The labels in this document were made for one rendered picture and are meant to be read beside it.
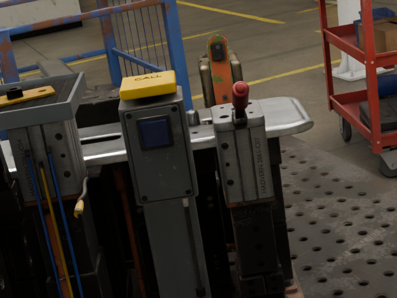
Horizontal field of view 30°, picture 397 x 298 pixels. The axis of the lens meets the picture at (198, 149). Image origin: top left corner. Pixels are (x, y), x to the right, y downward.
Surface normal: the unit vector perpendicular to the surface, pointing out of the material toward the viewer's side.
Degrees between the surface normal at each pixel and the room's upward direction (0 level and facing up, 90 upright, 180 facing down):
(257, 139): 90
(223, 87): 78
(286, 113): 0
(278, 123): 0
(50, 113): 90
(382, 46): 90
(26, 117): 90
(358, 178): 0
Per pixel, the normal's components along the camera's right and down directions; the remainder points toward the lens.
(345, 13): -0.92, 0.26
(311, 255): -0.15, -0.93
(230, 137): 0.04, 0.33
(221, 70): 0.01, 0.12
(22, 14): 0.38, 0.25
